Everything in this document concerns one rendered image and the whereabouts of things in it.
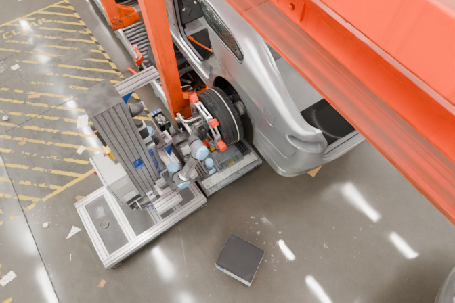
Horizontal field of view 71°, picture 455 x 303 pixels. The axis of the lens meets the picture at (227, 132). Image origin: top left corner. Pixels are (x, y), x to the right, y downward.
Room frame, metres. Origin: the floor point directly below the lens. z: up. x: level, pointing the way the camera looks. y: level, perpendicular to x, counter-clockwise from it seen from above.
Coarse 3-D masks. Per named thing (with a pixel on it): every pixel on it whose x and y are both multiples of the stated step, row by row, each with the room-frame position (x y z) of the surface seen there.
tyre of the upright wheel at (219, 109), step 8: (216, 88) 2.12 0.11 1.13; (200, 96) 2.02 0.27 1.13; (208, 96) 1.99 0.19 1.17; (216, 96) 1.98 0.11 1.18; (224, 96) 1.98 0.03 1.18; (208, 104) 1.88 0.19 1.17; (216, 104) 1.88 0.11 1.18; (224, 104) 1.89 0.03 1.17; (232, 104) 1.89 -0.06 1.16; (216, 112) 1.80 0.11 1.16; (224, 112) 1.81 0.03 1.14; (232, 112) 1.82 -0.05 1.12; (224, 120) 1.73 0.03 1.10; (232, 120) 1.75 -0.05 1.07; (240, 120) 1.77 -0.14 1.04; (224, 128) 1.68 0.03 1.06; (232, 128) 1.70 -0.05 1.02; (240, 128) 1.73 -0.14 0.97; (224, 136) 1.63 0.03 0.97; (232, 136) 1.66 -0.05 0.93; (240, 136) 1.70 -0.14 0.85; (232, 144) 1.68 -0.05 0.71
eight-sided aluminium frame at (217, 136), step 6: (198, 102) 1.96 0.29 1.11; (192, 108) 2.03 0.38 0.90; (198, 108) 1.88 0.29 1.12; (204, 108) 1.87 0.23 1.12; (192, 114) 2.04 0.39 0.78; (204, 114) 1.80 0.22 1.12; (198, 120) 2.02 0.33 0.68; (210, 120) 1.74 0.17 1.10; (216, 126) 1.70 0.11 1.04; (216, 132) 1.68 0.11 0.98; (210, 138) 1.82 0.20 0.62; (216, 138) 1.61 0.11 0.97; (210, 144) 1.73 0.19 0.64; (216, 144) 1.61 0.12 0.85
